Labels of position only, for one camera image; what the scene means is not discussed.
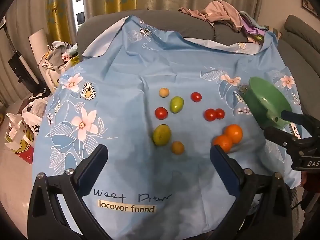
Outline purple crumpled clothes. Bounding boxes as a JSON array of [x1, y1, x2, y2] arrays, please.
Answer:
[[240, 11, 270, 43]]

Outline green plastic bowl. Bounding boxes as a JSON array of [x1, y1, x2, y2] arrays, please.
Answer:
[[244, 77, 294, 130]]

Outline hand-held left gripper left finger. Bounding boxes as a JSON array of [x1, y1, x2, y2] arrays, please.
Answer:
[[27, 144, 109, 240]]

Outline orange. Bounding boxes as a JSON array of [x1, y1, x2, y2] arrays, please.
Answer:
[[225, 124, 243, 144], [212, 135, 233, 153]]

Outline framed wall picture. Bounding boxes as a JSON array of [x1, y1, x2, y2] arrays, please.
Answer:
[[301, 0, 320, 18]]

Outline pink crumpled clothes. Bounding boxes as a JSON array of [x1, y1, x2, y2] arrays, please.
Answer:
[[178, 0, 244, 32]]

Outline small orange-yellow fruit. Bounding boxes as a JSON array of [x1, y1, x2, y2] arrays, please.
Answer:
[[171, 141, 185, 155]]

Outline black stick vacuum cleaner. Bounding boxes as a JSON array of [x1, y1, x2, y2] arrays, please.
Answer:
[[0, 17, 38, 91]]

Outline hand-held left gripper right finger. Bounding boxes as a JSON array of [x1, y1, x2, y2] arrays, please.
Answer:
[[209, 144, 293, 240]]

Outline window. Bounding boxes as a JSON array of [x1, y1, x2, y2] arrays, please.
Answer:
[[72, 0, 87, 26]]

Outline white upright object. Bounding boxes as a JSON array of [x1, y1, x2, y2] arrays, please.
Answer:
[[28, 29, 54, 85]]

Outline white plastic bag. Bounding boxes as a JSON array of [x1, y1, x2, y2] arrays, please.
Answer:
[[21, 97, 52, 136]]

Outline blue floral cloth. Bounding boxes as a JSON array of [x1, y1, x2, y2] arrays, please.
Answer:
[[32, 15, 304, 233]]

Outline large green fruit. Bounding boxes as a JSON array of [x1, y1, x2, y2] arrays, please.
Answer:
[[153, 124, 172, 146]]

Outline small green fruit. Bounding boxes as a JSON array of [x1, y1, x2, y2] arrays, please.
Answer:
[[170, 96, 185, 113]]

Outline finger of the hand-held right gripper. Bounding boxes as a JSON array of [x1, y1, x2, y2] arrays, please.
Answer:
[[264, 126, 299, 153], [280, 109, 320, 132]]

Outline pile of grey clothes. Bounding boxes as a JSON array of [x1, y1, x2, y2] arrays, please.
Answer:
[[37, 41, 80, 81]]

